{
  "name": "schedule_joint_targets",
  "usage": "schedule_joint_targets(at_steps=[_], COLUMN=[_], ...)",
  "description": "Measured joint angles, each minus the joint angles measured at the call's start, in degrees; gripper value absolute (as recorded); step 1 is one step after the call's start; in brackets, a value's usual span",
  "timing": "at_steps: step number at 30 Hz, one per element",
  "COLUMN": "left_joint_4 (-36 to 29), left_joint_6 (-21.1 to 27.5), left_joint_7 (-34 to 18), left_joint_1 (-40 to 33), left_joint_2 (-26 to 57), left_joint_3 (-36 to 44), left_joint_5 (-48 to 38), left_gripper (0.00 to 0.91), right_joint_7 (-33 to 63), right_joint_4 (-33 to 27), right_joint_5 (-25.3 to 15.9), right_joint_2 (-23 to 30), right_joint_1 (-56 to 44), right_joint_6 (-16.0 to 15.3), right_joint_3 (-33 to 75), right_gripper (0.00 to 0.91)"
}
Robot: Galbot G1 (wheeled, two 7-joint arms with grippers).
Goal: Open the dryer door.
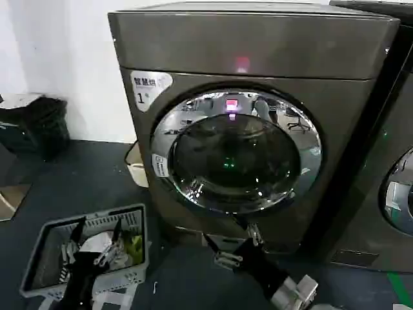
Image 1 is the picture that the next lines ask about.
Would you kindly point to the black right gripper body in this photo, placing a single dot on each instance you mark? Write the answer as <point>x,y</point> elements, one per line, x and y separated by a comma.
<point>263,271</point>

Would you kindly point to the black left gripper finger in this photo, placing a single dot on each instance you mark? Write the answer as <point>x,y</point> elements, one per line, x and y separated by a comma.
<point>111,245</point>
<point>72,242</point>

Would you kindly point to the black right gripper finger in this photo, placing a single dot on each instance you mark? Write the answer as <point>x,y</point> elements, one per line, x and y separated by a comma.
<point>255,237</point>
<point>226,256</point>

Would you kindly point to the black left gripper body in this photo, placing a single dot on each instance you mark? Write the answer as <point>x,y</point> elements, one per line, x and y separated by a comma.
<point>80,281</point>

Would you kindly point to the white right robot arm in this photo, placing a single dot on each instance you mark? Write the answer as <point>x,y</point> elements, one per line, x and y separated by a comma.
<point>298,292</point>

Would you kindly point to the white cloth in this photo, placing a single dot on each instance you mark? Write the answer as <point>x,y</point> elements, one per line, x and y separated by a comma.
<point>95,242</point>

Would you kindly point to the yellow-green cloth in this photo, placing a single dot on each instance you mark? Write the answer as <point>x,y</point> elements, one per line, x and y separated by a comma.
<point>134,248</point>

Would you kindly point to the grey plastic laundry basket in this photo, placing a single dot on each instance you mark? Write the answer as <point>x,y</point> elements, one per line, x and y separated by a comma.
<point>48,252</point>

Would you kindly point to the brown cardboard sheet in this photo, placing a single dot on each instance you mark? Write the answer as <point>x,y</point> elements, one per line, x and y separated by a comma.
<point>11,201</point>

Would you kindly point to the round glass dryer door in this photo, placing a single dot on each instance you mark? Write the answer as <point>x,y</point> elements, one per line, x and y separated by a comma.
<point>235,155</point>

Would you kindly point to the black mesh bin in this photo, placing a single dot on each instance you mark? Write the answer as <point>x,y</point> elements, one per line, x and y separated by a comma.
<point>38,126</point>

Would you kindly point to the green floor tape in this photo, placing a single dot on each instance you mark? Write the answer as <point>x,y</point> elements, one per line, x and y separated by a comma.
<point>401,290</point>

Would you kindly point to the silver-rimmed round dryer door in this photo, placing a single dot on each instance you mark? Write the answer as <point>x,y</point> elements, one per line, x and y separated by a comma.
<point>401,193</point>

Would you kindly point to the white energy label sticker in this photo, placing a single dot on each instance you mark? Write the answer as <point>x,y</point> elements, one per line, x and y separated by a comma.
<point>146,88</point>

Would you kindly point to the grey front-load dryer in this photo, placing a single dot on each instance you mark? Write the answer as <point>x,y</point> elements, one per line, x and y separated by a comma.
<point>258,48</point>

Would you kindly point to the grey dryer with silver door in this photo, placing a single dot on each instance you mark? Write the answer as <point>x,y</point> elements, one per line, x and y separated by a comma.
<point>384,97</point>

